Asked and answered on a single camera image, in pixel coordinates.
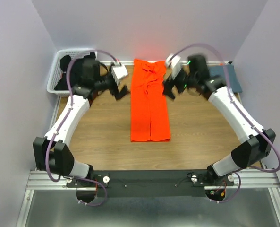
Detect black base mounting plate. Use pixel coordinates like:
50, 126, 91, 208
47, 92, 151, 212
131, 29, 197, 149
66, 170, 234, 203

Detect orange t shirt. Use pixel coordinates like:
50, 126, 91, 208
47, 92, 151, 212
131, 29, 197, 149
130, 59, 170, 142

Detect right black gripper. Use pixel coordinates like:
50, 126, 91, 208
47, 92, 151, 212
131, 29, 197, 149
161, 63, 197, 100

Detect aluminium frame rail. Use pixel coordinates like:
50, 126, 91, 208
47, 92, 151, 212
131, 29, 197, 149
18, 94, 280, 227

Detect white plastic laundry basket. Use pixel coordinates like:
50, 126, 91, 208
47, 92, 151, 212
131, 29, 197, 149
46, 48, 98, 97

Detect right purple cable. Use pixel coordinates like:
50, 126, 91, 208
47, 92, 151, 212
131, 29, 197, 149
168, 43, 280, 204

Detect folded blue t shirt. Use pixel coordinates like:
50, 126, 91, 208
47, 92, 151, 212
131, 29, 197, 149
209, 64, 243, 93

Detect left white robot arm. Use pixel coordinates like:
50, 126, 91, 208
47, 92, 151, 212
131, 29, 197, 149
33, 60, 129, 187

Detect black t shirt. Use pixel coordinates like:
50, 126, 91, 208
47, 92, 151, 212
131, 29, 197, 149
54, 52, 96, 91

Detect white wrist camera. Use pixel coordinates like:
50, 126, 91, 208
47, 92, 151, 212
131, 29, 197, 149
110, 60, 128, 85
165, 53, 182, 79

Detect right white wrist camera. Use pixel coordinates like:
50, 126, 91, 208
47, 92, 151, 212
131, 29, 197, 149
165, 53, 182, 79

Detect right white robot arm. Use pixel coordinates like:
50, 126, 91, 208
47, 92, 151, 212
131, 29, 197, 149
163, 54, 276, 185

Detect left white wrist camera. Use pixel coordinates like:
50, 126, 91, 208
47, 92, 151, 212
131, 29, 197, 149
110, 60, 128, 85

